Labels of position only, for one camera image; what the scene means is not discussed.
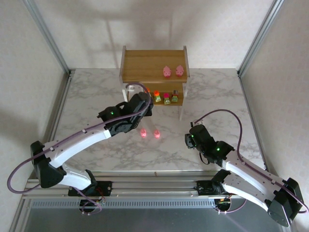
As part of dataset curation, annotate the dark grey panel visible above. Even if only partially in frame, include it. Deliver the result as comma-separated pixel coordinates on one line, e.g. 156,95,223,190
23,207,287,232

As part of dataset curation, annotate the aluminium table side rail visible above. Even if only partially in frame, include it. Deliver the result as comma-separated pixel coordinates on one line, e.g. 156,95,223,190
238,71,268,170
44,71,73,157

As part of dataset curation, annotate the grey slotted cable duct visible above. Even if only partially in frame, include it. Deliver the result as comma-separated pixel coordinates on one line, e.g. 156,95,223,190
28,199,217,209

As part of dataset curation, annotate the two-tier wooden shelf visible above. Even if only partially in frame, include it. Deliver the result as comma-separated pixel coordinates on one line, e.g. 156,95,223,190
119,45,191,122

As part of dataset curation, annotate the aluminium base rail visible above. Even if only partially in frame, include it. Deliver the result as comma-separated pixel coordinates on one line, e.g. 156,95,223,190
23,170,287,199

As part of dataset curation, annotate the aluminium frame post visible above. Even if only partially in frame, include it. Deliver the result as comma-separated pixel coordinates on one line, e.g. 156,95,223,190
237,0,287,77
23,0,72,75

